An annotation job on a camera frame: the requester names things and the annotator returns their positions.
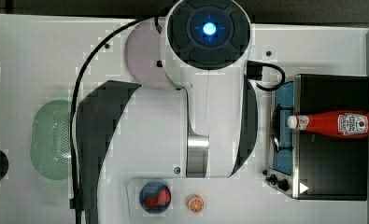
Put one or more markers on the red ketchup bottle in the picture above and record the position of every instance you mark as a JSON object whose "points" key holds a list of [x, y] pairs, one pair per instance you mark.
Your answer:
{"points": [[340, 124]]}

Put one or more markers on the black toaster oven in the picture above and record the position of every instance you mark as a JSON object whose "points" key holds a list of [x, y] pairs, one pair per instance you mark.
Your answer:
{"points": [[319, 167]]}

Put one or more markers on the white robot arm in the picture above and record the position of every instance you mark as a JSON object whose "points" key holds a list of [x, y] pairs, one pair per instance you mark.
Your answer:
{"points": [[183, 108]]}

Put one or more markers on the green perforated colander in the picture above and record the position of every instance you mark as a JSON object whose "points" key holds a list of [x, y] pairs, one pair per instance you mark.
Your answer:
{"points": [[50, 151]]}

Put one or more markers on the red strawberry toy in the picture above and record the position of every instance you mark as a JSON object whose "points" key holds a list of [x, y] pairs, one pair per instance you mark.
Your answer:
{"points": [[163, 197]]}

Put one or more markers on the blue bowl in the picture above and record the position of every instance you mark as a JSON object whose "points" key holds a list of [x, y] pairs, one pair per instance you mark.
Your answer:
{"points": [[153, 187]]}

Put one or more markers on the orange slice toy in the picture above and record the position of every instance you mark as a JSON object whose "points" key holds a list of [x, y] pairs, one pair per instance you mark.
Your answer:
{"points": [[195, 203]]}

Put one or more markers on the black oven door handle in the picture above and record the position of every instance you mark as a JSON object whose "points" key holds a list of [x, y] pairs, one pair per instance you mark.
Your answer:
{"points": [[276, 128]]}

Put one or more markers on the grey round plate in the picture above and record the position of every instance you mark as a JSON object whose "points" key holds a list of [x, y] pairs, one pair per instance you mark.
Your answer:
{"points": [[142, 53]]}

